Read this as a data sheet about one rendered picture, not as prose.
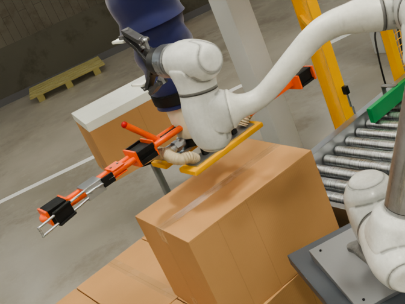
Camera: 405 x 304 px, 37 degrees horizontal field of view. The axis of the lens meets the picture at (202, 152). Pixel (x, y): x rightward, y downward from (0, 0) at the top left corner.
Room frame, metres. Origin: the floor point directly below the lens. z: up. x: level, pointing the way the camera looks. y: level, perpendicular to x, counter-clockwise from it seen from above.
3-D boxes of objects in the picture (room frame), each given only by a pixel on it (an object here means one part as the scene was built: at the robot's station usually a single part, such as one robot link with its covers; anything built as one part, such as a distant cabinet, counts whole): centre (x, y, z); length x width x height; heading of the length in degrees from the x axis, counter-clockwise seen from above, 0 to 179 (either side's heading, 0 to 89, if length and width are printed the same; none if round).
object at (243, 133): (1.99, -0.07, 1.13); 0.34 x 0.10 x 0.05; 120
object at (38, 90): (10.04, 1.58, 0.06); 1.34 x 0.95 x 0.12; 96
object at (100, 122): (3.64, 0.32, 0.82); 0.60 x 0.40 x 0.40; 106
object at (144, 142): (1.94, 0.19, 1.23); 0.10 x 0.08 x 0.06; 30
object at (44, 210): (1.78, 0.50, 1.23); 0.08 x 0.07 x 0.05; 120
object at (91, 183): (1.84, 0.38, 1.22); 0.07 x 0.07 x 0.04; 30
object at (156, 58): (1.55, -0.02, 1.57); 0.09 x 0.06 x 0.09; 120
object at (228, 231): (2.06, -0.02, 0.74); 0.60 x 0.40 x 0.40; 116
